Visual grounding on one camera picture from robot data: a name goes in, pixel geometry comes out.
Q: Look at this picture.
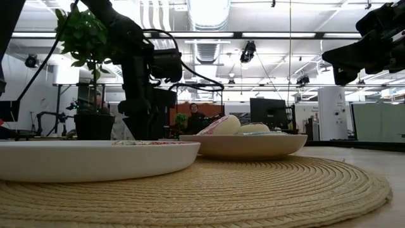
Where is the black screen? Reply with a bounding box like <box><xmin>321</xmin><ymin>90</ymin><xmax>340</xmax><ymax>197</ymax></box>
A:
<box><xmin>0</xmin><ymin>100</ymin><xmax>20</xmax><ymax>123</ymax></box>

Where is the orange partition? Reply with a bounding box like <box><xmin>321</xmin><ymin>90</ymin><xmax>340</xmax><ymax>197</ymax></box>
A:
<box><xmin>169</xmin><ymin>103</ymin><xmax>225</xmax><ymax>136</ymax></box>

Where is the black rack frame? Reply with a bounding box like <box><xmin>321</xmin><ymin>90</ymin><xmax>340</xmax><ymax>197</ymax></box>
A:
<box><xmin>175</xmin><ymin>83</ymin><xmax>224</xmax><ymax>134</ymax></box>

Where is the black plant pot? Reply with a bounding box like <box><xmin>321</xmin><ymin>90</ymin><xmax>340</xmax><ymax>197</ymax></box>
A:
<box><xmin>73</xmin><ymin>113</ymin><xmax>116</xmax><ymax>141</ymax></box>

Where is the black aluminium table frame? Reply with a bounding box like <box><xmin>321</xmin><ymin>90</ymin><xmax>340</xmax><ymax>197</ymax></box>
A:
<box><xmin>305</xmin><ymin>139</ymin><xmax>405</xmax><ymax>152</ymax></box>

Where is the black left camera cable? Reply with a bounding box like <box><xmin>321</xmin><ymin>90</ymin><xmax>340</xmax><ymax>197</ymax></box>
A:
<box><xmin>142</xmin><ymin>28</ymin><xmax>225</xmax><ymax>92</ymax></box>

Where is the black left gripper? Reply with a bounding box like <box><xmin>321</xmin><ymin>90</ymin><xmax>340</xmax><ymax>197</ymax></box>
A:
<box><xmin>118</xmin><ymin>58</ymin><xmax>177</xmax><ymax>141</ymax></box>

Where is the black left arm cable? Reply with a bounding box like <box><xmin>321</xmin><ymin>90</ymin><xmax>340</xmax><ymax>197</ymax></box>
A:
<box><xmin>17</xmin><ymin>0</ymin><xmax>80</xmax><ymax>102</ymax></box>

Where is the large pink frosted donut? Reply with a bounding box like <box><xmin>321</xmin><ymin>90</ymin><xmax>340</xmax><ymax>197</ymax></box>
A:
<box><xmin>196</xmin><ymin>114</ymin><xmax>242</xmax><ymax>136</ymax></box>

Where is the person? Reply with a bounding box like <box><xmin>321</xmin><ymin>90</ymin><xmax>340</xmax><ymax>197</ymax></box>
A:
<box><xmin>185</xmin><ymin>102</ymin><xmax>211</xmax><ymax>136</ymax></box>
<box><xmin>94</xmin><ymin>91</ymin><xmax>104</xmax><ymax>110</ymax></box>

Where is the small background plant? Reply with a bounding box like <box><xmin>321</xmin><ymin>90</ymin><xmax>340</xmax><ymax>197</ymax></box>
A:
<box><xmin>173</xmin><ymin>113</ymin><xmax>189</xmax><ymax>139</ymax></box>

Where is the round woven straw placemat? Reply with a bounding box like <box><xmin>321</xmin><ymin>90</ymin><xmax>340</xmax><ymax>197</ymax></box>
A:
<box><xmin>0</xmin><ymin>154</ymin><xmax>393</xmax><ymax>228</ymax></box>

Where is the white pillar cabinet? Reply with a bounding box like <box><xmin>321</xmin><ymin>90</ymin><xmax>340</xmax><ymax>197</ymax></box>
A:
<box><xmin>318</xmin><ymin>86</ymin><xmax>349</xmax><ymax>141</ymax></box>

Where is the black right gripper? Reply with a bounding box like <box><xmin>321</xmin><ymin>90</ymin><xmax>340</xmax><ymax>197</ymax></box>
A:
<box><xmin>321</xmin><ymin>0</ymin><xmax>405</xmax><ymax>86</ymax></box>

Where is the black monitor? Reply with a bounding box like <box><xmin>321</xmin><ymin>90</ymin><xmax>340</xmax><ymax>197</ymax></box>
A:
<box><xmin>249</xmin><ymin>98</ymin><xmax>288</xmax><ymax>129</ymax></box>

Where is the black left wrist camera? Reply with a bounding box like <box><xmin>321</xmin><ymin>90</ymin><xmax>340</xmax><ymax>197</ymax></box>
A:
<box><xmin>151</xmin><ymin>48</ymin><xmax>184</xmax><ymax>84</ymax></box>

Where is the green partition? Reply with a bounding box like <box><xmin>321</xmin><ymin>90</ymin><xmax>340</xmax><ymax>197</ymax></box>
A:
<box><xmin>351</xmin><ymin>102</ymin><xmax>405</xmax><ymax>142</ymax></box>

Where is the green leafy plant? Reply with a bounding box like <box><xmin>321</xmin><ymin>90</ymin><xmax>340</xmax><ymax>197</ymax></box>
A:
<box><xmin>54</xmin><ymin>8</ymin><xmax>121</xmax><ymax>115</ymax></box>

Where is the black overhead frame beam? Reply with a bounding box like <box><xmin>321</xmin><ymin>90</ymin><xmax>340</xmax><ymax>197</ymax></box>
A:
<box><xmin>12</xmin><ymin>31</ymin><xmax>363</xmax><ymax>40</ymax></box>

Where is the white plate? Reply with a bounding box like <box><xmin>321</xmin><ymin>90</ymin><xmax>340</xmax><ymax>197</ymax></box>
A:
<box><xmin>0</xmin><ymin>140</ymin><xmax>202</xmax><ymax>184</ymax></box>

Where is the beige plate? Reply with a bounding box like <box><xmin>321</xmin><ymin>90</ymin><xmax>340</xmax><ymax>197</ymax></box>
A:
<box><xmin>178</xmin><ymin>134</ymin><xmax>308</xmax><ymax>160</ymax></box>

